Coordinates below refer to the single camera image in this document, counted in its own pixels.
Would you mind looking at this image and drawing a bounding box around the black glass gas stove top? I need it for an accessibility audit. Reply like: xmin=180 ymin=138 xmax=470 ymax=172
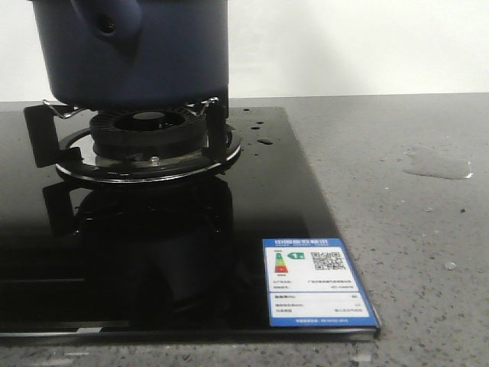
xmin=1 ymin=107 xmax=381 ymax=345

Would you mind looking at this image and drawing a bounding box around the black gas burner head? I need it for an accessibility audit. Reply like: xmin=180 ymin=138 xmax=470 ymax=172
xmin=90 ymin=107 xmax=206 ymax=161

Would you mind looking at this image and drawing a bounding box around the blue energy rating label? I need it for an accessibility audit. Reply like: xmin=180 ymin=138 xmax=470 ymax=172
xmin=262 ymin=238 xmax=379 ymax=329

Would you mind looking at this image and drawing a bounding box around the black metal pot support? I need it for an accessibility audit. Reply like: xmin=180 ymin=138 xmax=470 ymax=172
xmin=24 ymin=97 xmax=241 ymax=184

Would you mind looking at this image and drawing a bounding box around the dark blue cooking pot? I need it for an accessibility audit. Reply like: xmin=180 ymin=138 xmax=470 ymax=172
xmin=32 ymin=1 xmax=229 ymax=109

